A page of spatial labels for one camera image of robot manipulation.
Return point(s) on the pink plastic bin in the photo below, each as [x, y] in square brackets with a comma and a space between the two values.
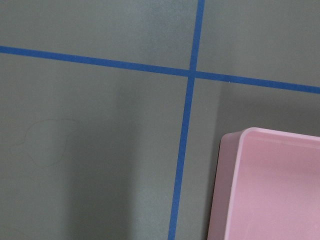
[267, 187]

